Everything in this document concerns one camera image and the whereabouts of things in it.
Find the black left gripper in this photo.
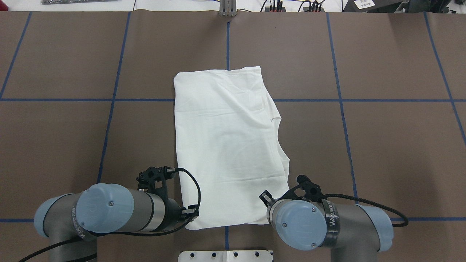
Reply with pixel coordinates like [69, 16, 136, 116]
[164, 190, 275, 230]

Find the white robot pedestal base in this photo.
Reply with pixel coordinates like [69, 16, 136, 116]
[178, 250, 274, 262]

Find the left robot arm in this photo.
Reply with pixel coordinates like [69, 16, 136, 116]
[22, 183, 200, 262]

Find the grey aluminium frame post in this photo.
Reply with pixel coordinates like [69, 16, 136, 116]
[218, 0, 237, 17]

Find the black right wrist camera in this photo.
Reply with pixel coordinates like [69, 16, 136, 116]
[279, 174, 324, 203]

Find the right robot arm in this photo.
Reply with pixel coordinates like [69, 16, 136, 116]
[259, 191, 394, 262]

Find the white long-sleeve printed shirt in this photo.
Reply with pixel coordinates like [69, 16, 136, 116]
[173, 66, 289, 230]

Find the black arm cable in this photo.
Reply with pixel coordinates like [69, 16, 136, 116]
[18, 167, 202, 262]
[322, 194, 409, 227]

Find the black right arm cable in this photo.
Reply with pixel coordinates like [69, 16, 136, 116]
[322, 194, 409, 227]

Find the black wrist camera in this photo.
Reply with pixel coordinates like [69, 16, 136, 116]
[279, 174, 324, 203]
[136, 166, 177, 199]

